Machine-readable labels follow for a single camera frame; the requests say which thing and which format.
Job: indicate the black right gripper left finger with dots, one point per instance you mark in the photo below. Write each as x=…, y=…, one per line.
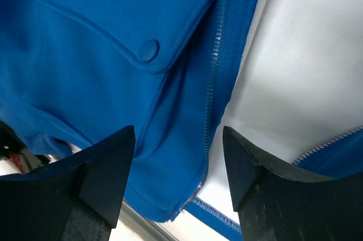
x=76, y=198

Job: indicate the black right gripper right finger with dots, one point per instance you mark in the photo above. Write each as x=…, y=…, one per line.
x=276, y=200

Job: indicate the blue zip-up jacket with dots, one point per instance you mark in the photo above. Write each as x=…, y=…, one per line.
x=285, y=74

